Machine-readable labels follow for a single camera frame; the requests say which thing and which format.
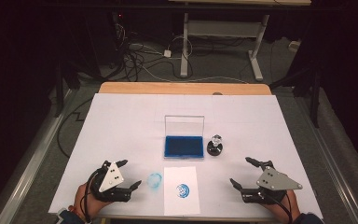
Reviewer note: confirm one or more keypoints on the blue ink pad clear case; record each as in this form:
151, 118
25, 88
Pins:
184, 146

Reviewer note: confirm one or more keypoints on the blue round ink mark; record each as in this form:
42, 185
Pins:
154, 180

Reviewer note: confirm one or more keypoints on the white paper sheet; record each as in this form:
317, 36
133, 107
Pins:
174, 205

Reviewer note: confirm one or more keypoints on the large white table cover sheet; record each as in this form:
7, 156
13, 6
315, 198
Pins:
130, 124

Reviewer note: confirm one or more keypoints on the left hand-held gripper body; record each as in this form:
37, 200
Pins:
112, 179

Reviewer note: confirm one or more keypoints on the person's left hand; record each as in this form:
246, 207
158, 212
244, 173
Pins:
88, 199

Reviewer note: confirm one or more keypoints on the white power adapter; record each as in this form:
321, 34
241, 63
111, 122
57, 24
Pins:
167, 53

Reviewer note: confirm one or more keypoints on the white metal desk frame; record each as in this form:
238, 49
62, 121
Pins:
223, 29

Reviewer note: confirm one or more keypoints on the metal floor rail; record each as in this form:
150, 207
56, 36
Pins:
332, 168
28, 168

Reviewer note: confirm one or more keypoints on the person's right hand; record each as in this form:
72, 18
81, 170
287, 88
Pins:
284, 208

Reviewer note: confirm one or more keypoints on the white power strip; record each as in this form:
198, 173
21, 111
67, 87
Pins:
294, 46

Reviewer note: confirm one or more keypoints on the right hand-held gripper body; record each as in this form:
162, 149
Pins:
276, 183

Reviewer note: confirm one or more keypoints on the black round stamp cover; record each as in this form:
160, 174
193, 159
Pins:
214, 150

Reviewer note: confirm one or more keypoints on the black stand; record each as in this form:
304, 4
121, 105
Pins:
315, 99
59, 93

